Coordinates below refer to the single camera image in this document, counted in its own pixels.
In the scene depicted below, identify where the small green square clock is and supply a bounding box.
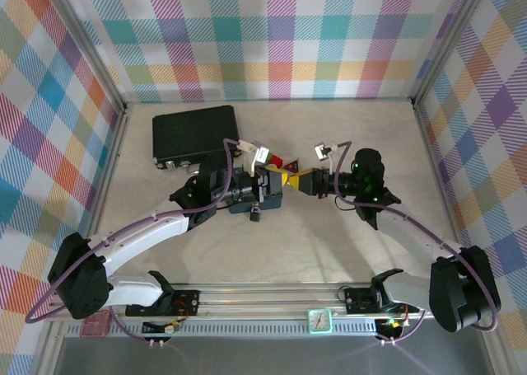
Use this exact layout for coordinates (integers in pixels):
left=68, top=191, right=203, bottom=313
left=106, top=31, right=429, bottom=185
left=308, top=307, right=333, bottom=335

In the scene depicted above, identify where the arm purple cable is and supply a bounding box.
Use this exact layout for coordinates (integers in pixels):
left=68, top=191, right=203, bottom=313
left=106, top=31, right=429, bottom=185
left=24, top=138, right=244, bottom=345
left=331, top=140, right=501, bottom=345

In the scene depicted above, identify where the black case with silver handle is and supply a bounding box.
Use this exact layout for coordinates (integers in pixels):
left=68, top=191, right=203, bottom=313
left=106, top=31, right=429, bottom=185
left=151, top=105, right=242, bottom=171

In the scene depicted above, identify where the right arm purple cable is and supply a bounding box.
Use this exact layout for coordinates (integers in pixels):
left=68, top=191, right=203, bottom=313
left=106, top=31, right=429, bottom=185
left=331, top=140, right=501, bottom=345

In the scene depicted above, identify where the small pink box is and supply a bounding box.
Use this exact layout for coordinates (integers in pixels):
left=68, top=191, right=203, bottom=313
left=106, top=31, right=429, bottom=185
left=80, top=313, right=110, bottom=338

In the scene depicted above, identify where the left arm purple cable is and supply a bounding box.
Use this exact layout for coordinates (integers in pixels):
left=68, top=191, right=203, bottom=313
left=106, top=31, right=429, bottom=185
left=24, top=138, right=244, bottom=345

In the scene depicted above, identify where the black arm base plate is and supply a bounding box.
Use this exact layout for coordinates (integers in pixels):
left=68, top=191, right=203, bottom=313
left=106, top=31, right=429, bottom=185
left=344, top=286, right=429, bottom=315
left=125, top=290, right=202, bottom=317

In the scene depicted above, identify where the small controller board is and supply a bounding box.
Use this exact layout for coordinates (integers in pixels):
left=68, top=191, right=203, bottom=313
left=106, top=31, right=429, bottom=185
left=142, top=320, right=183, bottom=335
left=375, top=317, right=407, bottom=335

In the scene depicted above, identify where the aluminium frame bar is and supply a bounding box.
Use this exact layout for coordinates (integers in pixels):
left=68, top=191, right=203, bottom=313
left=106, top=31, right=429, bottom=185
left=35, top=102, right=133, bottom=375
left=409, top=0, right=493, bottom=110
left=410, top=97, right=515, bottom=375
left=40, top=0, right=129, bottom=111

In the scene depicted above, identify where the long aluminium base rail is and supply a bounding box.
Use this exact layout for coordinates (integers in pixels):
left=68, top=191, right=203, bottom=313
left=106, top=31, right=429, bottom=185
left=43, top=282, right=437, bottom=323

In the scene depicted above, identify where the grey slotted cable duct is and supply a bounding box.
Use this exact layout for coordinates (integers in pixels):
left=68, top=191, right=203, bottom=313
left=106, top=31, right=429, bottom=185
left=65, top=323, right=380, bottom=338

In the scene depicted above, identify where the blue starry night box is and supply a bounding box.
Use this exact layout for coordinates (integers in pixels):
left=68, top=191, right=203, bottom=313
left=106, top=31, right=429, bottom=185
left=228, top=166, right=286, bottom=216

